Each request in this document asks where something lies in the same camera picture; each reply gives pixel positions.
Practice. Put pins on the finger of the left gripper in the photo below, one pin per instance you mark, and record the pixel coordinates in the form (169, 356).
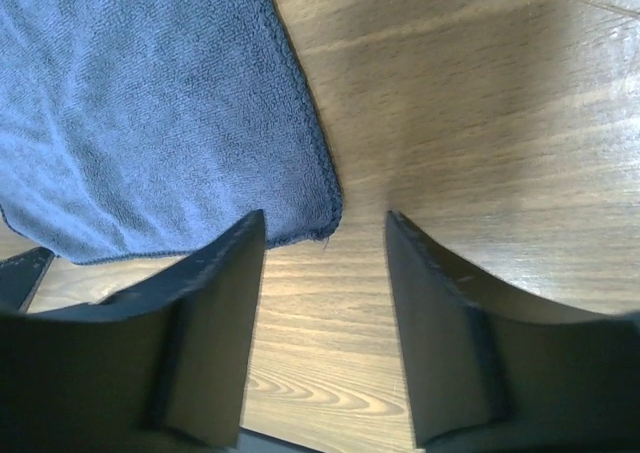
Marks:
(21, 276)

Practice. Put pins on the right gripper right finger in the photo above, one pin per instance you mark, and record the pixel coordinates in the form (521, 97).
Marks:
(490, 367)

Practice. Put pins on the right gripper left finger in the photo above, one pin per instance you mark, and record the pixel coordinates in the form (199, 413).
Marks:
(162, 363)

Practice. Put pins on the dark blue towel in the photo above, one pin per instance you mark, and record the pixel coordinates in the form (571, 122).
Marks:
(146, 128)

